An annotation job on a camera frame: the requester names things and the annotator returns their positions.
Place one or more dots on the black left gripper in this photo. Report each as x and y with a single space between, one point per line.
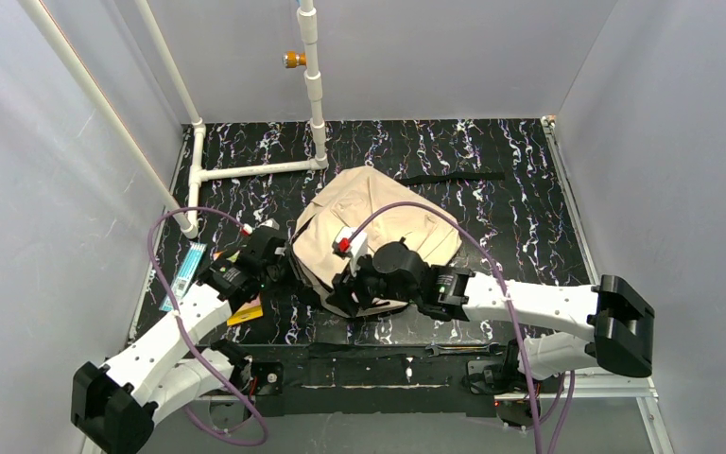
281 263

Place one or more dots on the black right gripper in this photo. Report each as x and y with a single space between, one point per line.
351 290

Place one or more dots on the beige student backpack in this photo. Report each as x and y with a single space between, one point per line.
344 203

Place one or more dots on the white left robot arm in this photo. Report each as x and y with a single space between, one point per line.
118 404

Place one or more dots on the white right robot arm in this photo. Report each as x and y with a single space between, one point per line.
609 325

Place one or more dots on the blue striped pencil pack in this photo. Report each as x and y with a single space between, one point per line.
187 270

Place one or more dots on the yellow crayon box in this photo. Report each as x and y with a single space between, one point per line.
247 312

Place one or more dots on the steel wrench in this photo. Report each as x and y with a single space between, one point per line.
489 349

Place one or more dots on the orange knob on pipe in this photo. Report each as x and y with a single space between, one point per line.
293 59

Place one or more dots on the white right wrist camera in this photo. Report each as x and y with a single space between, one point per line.
351 245

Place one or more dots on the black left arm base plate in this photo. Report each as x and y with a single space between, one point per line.
260 378

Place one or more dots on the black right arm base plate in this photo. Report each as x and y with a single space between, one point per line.
494 376

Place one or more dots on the aluminium rail frame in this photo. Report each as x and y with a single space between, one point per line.
391 381

